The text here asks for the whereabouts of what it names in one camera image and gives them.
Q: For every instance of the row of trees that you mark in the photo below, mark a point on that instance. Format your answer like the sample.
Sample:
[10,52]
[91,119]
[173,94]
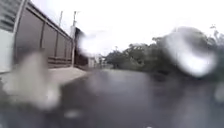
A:
[143,56]

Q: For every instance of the grey asphalt road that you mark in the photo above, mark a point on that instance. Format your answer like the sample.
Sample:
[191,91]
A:
[126,96]

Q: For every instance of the pale utility pole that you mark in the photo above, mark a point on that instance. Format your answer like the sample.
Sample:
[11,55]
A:
[73,40]

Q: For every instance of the thin pole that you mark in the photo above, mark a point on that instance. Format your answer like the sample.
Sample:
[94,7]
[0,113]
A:
[60,18]

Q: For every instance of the dark panelled wall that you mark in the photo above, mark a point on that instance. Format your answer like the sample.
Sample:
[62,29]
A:
[43,40]

